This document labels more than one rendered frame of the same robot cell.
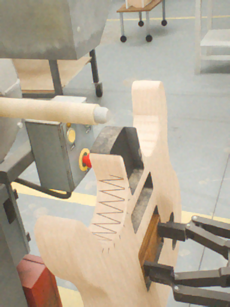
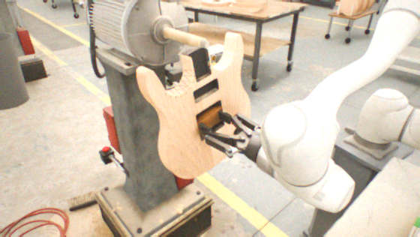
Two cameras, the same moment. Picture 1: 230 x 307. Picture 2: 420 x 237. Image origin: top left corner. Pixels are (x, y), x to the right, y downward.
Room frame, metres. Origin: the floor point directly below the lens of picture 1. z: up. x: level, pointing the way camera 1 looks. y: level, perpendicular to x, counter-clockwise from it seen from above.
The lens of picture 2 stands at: (-0.23, -0.31, 1.49)
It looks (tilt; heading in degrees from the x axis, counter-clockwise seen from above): 31 degrees down; 22
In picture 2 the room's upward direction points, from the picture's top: straight up
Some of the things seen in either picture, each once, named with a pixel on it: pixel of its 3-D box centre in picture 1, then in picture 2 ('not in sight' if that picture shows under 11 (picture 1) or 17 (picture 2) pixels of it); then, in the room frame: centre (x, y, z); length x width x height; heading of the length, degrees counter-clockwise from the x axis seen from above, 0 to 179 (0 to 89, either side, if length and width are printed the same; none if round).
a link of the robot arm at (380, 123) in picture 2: not in sight; (383, 114); (1.05, -0.62, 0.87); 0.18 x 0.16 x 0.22; 68
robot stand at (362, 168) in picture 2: not in sight; (350, 196); (1.05, -0.61, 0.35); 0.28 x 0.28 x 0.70; 56
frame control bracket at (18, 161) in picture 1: (24, 156); (188, 71); (0.83, 0.22, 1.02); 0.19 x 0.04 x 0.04; 154
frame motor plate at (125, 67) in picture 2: not in sight; (131, 52); (0.73, 0.44, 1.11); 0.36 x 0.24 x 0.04; 64
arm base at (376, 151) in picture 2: not in sight; (367, 137); (1.06, -0.59, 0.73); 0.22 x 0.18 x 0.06; 56
